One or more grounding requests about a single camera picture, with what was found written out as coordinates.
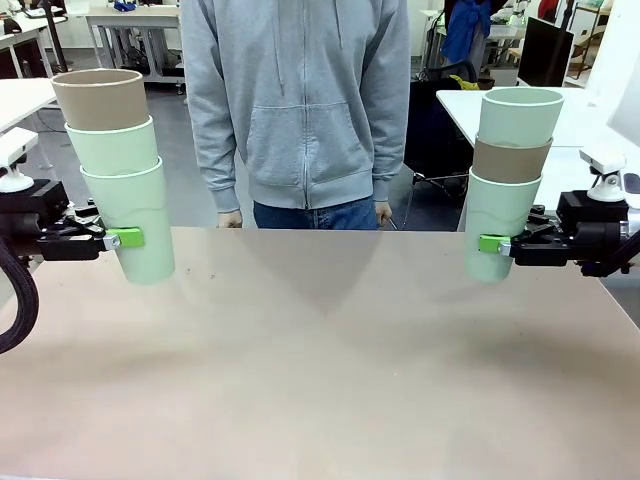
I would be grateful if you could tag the pale green cup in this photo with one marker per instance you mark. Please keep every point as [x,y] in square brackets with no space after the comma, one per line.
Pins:
[492,210]
[115,150]
[520,120]
[135,205]

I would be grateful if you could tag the grey-sleeved right forearm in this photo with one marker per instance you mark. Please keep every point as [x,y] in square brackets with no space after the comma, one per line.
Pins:
[212,160]

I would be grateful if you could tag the person's right hand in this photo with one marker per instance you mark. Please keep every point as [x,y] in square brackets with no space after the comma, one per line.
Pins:
[231,220]

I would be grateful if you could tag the brown paper cup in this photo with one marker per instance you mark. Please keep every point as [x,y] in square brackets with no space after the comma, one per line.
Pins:
[505,162]
[100,105]

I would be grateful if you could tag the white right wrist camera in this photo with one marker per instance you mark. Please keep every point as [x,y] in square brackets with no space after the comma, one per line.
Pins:
[605,165]

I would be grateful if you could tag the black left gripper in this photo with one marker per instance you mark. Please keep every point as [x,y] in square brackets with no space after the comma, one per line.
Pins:
[35,207]

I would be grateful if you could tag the white height-adjustable desk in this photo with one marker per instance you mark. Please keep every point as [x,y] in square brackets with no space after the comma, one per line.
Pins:
[135,20]

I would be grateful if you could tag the person in grey hoodie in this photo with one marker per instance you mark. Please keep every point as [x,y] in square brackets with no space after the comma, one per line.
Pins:
[300,100]

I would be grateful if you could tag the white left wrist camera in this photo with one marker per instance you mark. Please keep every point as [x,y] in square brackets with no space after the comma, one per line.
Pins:
[12,150]

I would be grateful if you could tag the black office chair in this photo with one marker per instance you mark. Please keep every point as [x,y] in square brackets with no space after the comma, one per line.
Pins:
[435,130]

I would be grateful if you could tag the black computer monitor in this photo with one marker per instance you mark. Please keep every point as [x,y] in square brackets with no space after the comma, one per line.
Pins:
[545,50]

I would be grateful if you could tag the blue jacket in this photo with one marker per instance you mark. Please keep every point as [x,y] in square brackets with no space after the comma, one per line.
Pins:
[465,35]

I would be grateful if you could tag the white rounded-corner table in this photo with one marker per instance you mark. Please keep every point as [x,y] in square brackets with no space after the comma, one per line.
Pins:
[20,105]

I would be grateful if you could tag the black stand pole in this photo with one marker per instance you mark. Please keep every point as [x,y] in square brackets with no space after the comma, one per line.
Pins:
[55,40]

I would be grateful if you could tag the person's left hand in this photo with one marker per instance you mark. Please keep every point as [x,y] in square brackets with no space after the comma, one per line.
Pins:
[383,215]

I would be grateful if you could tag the grey-sleeved left forearm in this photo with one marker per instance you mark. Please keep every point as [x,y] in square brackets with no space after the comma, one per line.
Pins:
[392,150]

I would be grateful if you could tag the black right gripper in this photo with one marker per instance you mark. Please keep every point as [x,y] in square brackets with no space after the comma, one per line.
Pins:
[592,215]

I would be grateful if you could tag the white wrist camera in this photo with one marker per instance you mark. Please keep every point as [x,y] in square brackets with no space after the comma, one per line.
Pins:
[605,165]
[12,150]

